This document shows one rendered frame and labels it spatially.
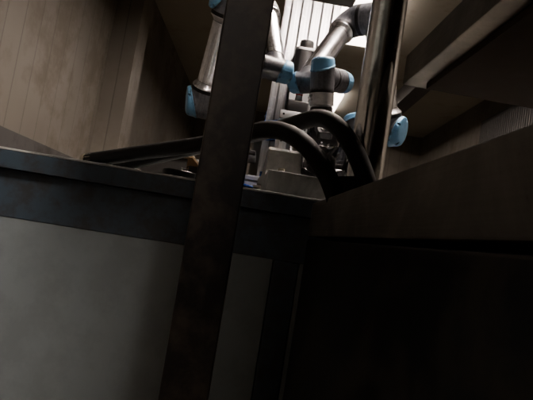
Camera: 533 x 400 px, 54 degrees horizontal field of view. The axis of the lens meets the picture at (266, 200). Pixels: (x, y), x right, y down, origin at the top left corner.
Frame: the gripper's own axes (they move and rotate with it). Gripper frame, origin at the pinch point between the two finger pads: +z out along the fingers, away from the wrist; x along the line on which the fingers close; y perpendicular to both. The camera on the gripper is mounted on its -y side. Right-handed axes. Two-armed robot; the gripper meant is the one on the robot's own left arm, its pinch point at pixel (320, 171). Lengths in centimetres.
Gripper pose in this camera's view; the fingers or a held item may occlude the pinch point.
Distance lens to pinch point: 164.1
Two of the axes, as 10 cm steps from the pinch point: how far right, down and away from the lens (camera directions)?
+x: -10.0, -0.2, -0.6
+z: -0.3, 10.0, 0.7
